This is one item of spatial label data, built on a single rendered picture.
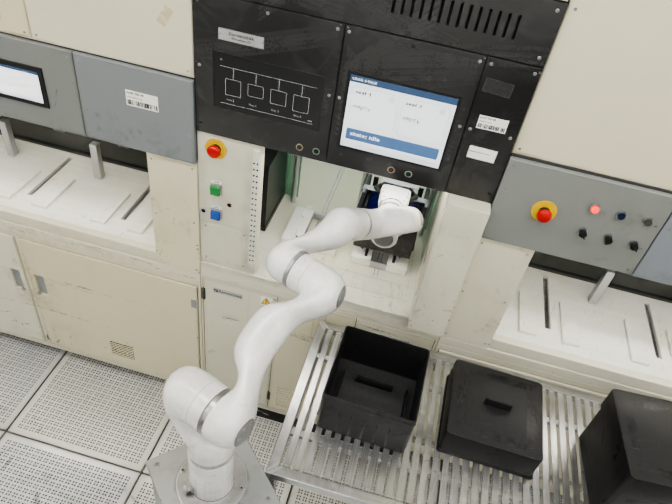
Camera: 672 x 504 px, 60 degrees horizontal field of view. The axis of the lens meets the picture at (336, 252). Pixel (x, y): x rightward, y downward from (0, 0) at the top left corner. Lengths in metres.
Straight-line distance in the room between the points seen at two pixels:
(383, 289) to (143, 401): 1.27
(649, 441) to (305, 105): 1.30
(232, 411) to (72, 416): 1.55
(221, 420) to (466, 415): 0.80
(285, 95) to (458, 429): 1.07
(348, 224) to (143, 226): 1.03
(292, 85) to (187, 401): 0.84
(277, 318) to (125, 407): 1.51
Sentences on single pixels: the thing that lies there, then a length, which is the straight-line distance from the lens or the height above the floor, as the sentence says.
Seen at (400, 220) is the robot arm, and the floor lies 1.30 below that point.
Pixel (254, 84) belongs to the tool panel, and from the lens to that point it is 1.65.
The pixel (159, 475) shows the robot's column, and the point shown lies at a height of 0.76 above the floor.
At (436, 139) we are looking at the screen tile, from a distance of 1.60.
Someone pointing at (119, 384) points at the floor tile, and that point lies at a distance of 2.89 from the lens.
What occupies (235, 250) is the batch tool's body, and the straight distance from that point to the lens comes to 2.03.
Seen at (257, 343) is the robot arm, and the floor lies 1.24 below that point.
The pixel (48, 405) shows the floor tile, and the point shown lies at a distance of 2.89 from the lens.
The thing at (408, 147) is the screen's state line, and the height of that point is 1.51.
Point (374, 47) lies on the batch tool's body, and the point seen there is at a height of 1.76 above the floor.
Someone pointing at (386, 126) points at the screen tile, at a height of 1.56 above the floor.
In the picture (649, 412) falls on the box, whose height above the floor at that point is 1.01.
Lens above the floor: 2.33
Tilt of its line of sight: 42 degrees down
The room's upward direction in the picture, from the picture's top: 10 degrees clockwise
